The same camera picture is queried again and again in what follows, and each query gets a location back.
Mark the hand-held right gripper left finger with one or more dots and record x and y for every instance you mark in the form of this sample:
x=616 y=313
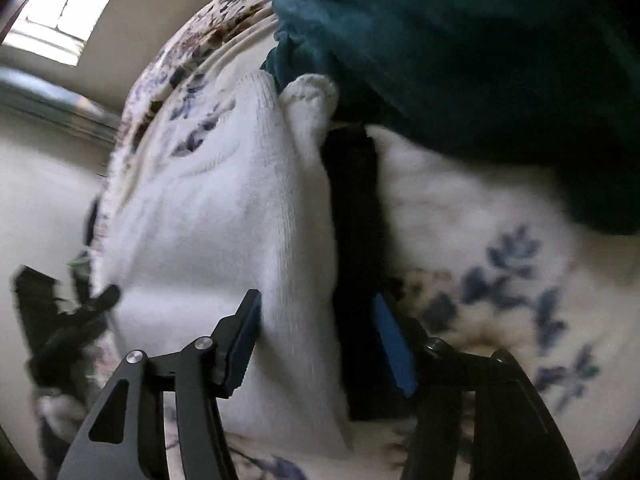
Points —
x=242 y=345

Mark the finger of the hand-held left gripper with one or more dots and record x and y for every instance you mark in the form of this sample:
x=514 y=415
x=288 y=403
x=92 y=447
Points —
x=97 y=305

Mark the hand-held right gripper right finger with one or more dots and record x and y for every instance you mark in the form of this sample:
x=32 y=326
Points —
x=395 y=355

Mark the white knit sweater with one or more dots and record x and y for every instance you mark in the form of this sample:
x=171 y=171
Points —
x=200 y=230

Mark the black garment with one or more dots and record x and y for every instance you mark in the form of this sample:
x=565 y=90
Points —
x=355 y=220

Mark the floral checked bed quilt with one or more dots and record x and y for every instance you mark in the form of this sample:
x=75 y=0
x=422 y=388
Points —
x=475 y=210

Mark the narrow grey-green curtain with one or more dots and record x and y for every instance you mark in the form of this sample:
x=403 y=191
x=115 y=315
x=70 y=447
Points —
x=50 y=100

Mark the barred window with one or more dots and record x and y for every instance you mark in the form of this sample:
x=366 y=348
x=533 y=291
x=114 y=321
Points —
x=65 y=15

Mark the teal plush blanket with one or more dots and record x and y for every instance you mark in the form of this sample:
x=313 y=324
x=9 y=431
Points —
x=450 y=50

